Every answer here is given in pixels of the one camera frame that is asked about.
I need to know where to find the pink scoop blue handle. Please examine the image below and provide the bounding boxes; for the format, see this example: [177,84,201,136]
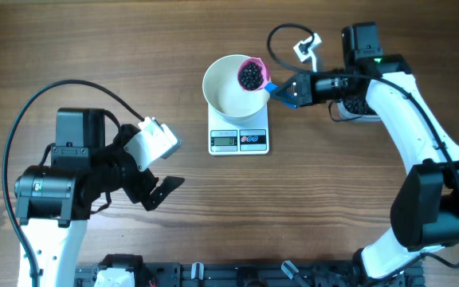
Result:
[231,57,297,113]

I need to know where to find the black camera cable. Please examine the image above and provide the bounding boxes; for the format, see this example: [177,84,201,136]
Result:
[266,23,459,269]
[1,79,146,287]

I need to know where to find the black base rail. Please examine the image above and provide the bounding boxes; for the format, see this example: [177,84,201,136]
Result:
[73,254,426,287]

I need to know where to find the left black camera cable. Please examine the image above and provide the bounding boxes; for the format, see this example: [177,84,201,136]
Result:
[1,79,146,287]

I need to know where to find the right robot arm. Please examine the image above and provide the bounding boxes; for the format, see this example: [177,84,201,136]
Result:
[270,22,459,286]

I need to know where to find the clear plastic container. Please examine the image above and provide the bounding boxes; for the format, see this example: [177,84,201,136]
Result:
[337,102,381,123]

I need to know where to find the white digital kitchen scale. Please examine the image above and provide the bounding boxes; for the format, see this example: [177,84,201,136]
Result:
[208,106,270,156]

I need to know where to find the black beans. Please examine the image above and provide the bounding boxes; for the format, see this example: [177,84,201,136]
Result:
[238,61,264,91]
[343,96,375,116]

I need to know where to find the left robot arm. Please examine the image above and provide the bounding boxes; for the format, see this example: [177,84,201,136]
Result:
[14,108,184,286]

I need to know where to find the right black camera cable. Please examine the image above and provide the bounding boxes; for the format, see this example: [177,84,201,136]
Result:
[266,23,459,269]

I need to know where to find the white bowl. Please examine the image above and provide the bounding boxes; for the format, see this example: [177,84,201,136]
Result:
[202,54,269,122]

